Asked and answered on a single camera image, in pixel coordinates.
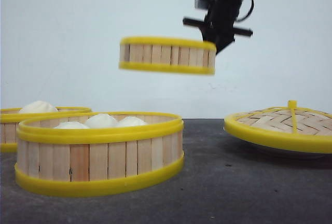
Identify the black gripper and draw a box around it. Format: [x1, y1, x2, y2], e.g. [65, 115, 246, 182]
[183, 0, 253, 55]

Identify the bamboo steamer basket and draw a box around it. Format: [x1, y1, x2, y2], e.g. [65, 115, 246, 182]
[1, 106, 91, 152]
[15, 112, 184, 197]
[119, 36, 216, 75]

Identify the woven bamboo steamer lid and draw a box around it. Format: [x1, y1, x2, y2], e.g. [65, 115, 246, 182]
[224, 100, 331, 154]

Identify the white plate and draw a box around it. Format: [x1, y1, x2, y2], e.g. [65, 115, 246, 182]
[251, 144, 330, 160]

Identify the front right white bun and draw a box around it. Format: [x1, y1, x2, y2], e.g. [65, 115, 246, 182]
[115, 116, 147, 128]

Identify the front left white bun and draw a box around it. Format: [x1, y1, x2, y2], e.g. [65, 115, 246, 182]
[54, 121, 89, 129]

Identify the white bun in left basket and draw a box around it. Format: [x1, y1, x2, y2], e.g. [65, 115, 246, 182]
[19, 100, 58, 114]

